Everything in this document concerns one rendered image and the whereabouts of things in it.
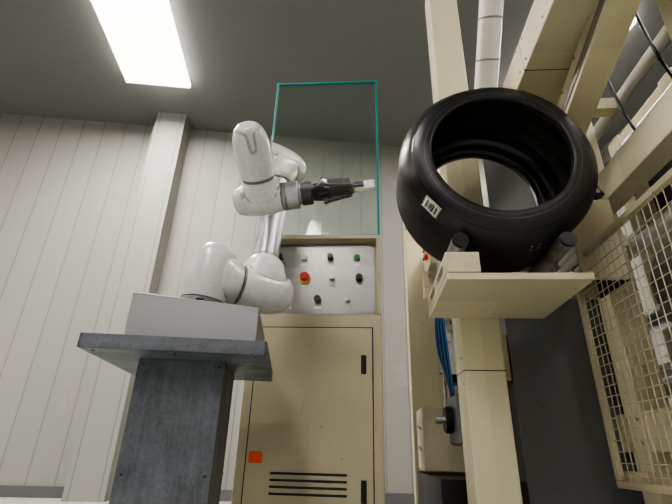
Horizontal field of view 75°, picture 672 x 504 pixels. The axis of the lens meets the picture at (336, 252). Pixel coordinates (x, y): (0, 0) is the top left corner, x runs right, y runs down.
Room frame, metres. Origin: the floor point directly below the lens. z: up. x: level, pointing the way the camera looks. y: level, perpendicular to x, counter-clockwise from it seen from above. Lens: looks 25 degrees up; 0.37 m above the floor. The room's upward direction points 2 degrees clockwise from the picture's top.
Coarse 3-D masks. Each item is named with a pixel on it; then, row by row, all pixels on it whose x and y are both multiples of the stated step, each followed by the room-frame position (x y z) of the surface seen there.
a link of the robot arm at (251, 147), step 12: (240, 132) 1.00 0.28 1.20; (252, 132) 1.00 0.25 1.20; (264, 132) 1.03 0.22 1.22; (240, 144) 1.02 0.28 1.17; (252, 144) 1.02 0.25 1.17; (264, 144) 1.04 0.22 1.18; (240, 156) 1.05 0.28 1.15; (252, 156) 1.04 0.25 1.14; (264, 156) 1.06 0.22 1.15; (240, 168) 1.09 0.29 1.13; (252, 168) 1.07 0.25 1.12; (264, 168) 1.08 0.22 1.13; (252, 180) 1.11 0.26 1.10; (264, 180) 1.11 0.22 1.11
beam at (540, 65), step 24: (552, 0) 0.89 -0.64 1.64; (576, 0) 0.89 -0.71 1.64; (528, 24) 1.06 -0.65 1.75; (552, 24) 0.97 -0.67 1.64; (576, 24) 0.97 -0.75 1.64; (528, 48) 1.09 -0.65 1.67; (552, 48) 1.06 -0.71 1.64; (528, 72) 1.17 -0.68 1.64; (552, 72) 1.16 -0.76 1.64; (552, 96) 1.28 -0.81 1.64
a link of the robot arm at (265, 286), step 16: (272, 144) 1.51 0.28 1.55; (288, 160) 1.54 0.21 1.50; (288, 176) 1.56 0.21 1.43; (272, 224) 1.53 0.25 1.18; (256, 240) 1.54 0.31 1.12; (272, 240) 1.53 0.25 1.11; (256, 256) 1.49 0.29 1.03; (272, 256) 1.50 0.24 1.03; (256, 272) 1.47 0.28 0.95; (272, 272) 1.49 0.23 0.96; (256, 288) 1.46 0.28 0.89; (272, 288) 1.49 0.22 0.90; (288, 288) 1.54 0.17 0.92; (240, 304) 1.50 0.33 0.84; (256, 304) 1.50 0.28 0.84; (272, 304) 1.52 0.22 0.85; (288, 304) 1.57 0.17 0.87
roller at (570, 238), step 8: (568, 232) 1.03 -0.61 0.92; (560, 240) 1.04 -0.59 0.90; (568, 240) 1.03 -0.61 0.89; (576, 240) 1.03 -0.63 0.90; (552, 248) 1.09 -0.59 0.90; (560, 248) 1.06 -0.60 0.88; (568, 248) 1.05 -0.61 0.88; (544, 256) 1.15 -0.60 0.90; (552, 256) 1.11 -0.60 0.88; (560, 256) 1.10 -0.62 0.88; (536, 264) 1.21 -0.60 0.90; (544, 264) 1.17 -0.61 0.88; (552, 264) 1.15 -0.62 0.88; (528, 272) 1.28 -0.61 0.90; (536, 272) 1.23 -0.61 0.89; (544, 272) 1.21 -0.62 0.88
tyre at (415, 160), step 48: (480, 96) 1.03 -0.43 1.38; (528, 96) 1.03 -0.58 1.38; (432, 144) 1.28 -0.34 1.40; (480, 144) 1.30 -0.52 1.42; (528, 144) 1.25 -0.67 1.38; (576, 144) 1.01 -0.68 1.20; (432, 192) 1.05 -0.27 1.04; (576, 192) 1.02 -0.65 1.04; (432, 240) 1.19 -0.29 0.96; (480, 240) 1.08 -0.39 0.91; (528, 240) 1.06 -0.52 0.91
